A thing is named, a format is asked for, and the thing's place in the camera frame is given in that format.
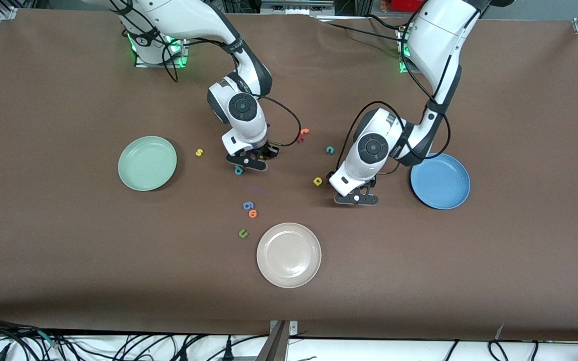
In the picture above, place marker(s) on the yellow foam letter d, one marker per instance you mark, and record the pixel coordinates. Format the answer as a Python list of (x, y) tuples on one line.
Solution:
[(315, 181)]

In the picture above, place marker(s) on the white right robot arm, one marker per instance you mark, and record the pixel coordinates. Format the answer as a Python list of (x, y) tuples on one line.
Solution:
[(183, 17)]

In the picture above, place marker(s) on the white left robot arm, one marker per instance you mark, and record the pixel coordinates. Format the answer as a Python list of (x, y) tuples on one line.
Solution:
[(439, 35)]

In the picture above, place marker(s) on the blue foam letter g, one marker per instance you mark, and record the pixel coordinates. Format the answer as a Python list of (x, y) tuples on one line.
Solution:
[(247, 204)]

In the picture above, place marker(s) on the blue plate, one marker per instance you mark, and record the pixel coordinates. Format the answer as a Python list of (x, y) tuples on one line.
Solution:
[(444, 185)]

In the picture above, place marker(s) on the green foam letter u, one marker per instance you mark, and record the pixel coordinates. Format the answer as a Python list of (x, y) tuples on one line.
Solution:
[(242, 235)]

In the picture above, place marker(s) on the brown table cover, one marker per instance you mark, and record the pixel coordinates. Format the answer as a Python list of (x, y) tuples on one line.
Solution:
[(369, 281)]

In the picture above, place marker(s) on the beige plate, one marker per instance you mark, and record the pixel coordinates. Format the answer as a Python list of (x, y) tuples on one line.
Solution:
[(289, 255)]

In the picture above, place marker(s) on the green plate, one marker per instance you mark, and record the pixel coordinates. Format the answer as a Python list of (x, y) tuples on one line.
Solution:
[(147, 163)]

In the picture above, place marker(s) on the red box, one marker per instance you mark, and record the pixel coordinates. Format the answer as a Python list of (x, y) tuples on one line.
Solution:
[(402, 5)]

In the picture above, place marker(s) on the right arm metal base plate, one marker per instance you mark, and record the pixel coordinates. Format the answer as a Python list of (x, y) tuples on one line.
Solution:
[(161, 65)]

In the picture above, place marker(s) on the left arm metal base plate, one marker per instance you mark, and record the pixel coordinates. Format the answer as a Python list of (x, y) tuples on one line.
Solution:
[(402, 67)]

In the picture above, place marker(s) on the aluminium rail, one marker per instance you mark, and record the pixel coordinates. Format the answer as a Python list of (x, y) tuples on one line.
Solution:
[(294, 7)]

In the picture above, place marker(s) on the metal table bracket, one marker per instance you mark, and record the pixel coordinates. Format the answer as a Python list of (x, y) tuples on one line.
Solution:
[(279, 346)]

